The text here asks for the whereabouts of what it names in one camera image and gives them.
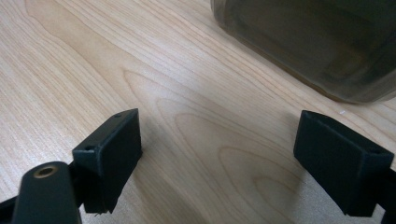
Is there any translucent grey storage box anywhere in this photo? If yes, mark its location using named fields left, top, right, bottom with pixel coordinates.
left=210, top=0, right=396, bottom=105

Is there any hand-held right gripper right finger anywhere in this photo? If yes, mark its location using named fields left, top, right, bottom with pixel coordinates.
left=292, top=109, right=395, bottom=217

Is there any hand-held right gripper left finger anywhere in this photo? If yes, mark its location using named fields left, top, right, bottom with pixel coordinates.
left=72, top=107, right=144, bottom=215

